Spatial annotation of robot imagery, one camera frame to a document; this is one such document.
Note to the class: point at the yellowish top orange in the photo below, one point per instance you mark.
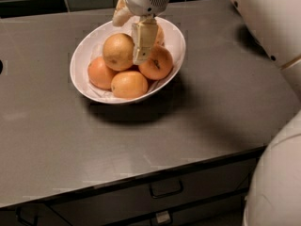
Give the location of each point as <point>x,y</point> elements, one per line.
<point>118,52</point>

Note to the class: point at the white oval bowl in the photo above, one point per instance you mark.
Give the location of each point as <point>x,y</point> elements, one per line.
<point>92,46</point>

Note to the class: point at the left drawer front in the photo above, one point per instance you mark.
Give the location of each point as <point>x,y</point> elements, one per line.
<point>30,214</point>

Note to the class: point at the middle drawer front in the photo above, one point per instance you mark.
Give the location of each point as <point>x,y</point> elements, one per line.
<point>181,199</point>

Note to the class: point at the lower drawer front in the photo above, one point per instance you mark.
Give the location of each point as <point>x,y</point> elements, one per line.
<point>222,210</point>

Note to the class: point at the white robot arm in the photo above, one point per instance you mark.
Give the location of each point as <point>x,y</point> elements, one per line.
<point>228,130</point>

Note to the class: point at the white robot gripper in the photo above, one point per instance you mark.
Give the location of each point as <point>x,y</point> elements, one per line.
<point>145,0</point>

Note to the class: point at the drawer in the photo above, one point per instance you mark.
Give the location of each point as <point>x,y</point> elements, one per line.
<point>222,210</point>
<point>181,199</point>
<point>30,214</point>

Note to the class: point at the right orange with stem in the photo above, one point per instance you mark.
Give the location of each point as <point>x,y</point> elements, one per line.
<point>158,65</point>

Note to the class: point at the black drawer handle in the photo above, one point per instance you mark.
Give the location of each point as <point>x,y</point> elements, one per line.
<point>165,188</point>

